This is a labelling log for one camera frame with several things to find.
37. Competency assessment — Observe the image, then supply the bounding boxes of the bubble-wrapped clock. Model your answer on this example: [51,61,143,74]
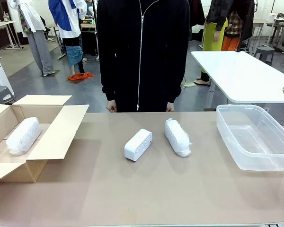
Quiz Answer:
[6,117,42,156]
[164,117,193,158]

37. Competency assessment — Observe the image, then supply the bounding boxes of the person's left forearm black sleeve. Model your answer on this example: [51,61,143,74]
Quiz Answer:
[166,59,183,104]

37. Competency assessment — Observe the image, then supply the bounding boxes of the person's right forearm black sleeve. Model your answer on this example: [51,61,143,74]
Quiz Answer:
[99,59,118,103]

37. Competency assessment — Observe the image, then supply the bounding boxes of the person's right hand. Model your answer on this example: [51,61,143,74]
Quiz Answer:
[106,99,118,113]

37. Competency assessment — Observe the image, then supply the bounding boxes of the gray square stool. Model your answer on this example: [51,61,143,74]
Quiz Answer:
[253,46,275,66]

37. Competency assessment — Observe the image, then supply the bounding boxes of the white table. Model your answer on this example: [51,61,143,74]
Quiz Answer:
[190,51,284,112]

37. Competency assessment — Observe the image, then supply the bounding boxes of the person in orange pants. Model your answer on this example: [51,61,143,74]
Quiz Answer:
[221,10,255,52]

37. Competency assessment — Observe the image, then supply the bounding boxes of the clear plastic bin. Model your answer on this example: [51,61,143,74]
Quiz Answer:
[215,104,284,172]

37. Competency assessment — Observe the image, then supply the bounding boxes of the person in yellow apron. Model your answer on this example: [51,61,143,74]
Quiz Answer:
[194,0,229,87]

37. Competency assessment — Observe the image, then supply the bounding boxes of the black hanging garment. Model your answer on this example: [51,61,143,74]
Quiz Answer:
[188,0,205,28]

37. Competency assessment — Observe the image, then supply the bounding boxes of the person's black zip hoodie torso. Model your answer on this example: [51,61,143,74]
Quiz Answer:
[96,0,190,113]

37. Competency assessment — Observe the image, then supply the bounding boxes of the white digital clock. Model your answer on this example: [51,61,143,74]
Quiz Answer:
[124,128,153,163]

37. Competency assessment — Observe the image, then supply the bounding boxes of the dark workbench with items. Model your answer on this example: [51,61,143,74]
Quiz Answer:
[79,20,98,56]

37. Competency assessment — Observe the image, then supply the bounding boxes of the orange cloth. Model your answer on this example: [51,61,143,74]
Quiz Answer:
[67,72,95,81]

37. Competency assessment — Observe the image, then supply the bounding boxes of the teal cloth on mannequin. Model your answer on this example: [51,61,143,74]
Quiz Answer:
[65,45,84,68]

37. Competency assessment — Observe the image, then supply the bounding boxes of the open cardboard box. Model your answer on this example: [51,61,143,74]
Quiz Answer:
[0,94,90,184]

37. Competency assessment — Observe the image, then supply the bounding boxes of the hanging blue white shirt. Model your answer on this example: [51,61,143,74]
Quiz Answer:
[48,0,88,40]

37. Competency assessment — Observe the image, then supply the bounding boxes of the mannequin white shirt gray pants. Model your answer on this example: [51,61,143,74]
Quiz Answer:
[13,0,55,77]

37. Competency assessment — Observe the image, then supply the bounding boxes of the gray round stool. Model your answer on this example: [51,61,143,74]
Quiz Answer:
[0,85,16,105]

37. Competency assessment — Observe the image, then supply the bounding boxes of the white desk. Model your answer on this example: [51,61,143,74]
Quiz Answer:
[0,20,24,50]

